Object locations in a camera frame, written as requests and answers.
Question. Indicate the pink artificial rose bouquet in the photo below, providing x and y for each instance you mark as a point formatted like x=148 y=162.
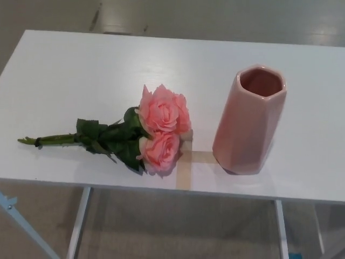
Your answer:
x=161 y=113

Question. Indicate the pink faceted ceramic vase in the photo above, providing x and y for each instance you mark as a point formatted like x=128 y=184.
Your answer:
x=242 y=126

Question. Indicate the short beige tape strip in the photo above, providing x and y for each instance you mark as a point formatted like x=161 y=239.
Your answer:
x=202 y=156

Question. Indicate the white metal table leg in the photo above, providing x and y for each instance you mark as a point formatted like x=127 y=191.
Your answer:
x=318 y=232
x=281 y=229
x=81 y=215

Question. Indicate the light blue stand leg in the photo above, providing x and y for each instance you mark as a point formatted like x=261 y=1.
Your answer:
x=24 y=224

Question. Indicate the teal floor tape piece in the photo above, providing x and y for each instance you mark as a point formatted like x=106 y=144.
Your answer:
x=296 y=255

